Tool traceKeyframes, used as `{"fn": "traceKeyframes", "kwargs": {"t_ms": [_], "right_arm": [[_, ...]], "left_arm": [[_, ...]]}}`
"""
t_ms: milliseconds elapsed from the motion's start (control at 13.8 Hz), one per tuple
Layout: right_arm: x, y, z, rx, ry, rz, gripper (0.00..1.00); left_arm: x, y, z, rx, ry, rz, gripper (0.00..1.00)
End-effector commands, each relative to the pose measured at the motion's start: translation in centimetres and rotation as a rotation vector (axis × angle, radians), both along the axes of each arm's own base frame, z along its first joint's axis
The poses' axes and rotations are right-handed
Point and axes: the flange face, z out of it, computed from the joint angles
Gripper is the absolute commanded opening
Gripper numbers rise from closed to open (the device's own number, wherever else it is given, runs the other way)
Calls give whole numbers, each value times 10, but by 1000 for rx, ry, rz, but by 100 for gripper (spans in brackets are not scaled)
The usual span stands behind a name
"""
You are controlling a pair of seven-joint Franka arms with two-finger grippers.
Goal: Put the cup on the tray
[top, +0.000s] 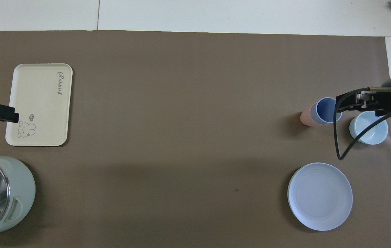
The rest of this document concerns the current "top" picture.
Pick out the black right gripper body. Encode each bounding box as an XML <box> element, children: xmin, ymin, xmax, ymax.
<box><xmin>364</xmin><ymin>88</ymin><xmax>391</xmax><ymax>117</ymax></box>

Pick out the periwinkle blue plastic cup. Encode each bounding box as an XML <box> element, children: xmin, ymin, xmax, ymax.
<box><xmin>311</xmin><ymin>97</ymin><xmax>343</xmax><ymax>125</ymax></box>

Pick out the pink plastic cup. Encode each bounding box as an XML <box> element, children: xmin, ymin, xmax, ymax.
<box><xmin>300</xmin><ymin>107</ymin><xmax>320</xmax><ymax>127</ymax></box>

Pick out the cream rabbit print tray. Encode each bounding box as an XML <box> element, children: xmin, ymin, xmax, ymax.
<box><xmin>5</xmin><ymin>63</ymin><xmax>73</xmax><ymax>147</ymax></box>

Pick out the light blue bowl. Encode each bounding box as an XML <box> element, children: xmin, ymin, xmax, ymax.
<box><xmin>349</xmin><ymin>111</ymin><xmax>389</xmax><ymax>145</ymax></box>

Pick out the pale green electric pot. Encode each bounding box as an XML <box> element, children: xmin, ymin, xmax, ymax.
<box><xmin>0</xmin><ymin>156</ymin><xmax>36</xmax><ymax>241</ymax></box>

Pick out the periwinkle blue plate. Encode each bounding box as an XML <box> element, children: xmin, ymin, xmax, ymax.
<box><xmin>287</xmin><ymin>163</ymin><xmax>353</xmax><ymax>231</ymax></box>

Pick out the brown paper table mat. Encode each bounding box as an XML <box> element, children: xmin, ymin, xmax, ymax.
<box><xmin>0</xmin><ymin>30</ymin><xmax>391</xmax><ymax>248</ymax></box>

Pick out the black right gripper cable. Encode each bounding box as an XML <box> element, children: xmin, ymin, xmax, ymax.
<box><xmin>333</xmin><ymin>87</ymin><xmax>391</xmax><ymax>161</ymax></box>

